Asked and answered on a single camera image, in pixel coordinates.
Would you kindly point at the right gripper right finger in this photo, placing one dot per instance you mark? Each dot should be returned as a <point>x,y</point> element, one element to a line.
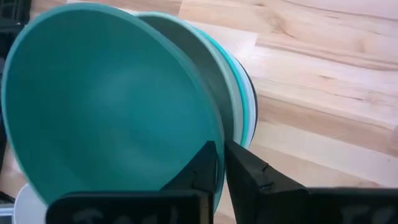
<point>258,193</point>

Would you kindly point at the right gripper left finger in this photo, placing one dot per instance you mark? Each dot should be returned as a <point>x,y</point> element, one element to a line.
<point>199,177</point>

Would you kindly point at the teal bowl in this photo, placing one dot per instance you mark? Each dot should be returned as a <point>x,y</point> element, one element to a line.
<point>109,109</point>
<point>245,102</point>

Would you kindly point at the black bowl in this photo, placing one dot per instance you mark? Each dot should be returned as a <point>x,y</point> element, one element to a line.
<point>256,93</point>

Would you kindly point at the pale green bowl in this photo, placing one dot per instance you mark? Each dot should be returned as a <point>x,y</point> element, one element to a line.
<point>199,62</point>

